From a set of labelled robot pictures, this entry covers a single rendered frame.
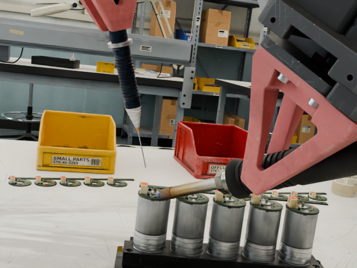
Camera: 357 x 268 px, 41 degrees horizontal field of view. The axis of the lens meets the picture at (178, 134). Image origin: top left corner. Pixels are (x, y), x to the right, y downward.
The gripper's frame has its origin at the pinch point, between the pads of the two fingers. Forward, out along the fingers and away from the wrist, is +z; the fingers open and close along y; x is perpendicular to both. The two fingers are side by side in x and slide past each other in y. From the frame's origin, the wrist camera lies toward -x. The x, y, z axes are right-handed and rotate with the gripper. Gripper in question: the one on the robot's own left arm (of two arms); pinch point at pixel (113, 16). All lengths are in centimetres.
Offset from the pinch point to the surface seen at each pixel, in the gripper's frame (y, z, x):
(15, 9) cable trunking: 425, 7, -112
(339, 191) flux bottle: 11.1, 29.3, -33.7
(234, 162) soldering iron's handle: -6.4, 9.3, -2.9
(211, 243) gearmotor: -1.7, 17.3, -3.5
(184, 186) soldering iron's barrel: -2.6, 11.5, -1.4
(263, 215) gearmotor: -3.9, 15.6, -6.8
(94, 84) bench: 215, 49, -86
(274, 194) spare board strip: 12.5, 26.0, -23.2
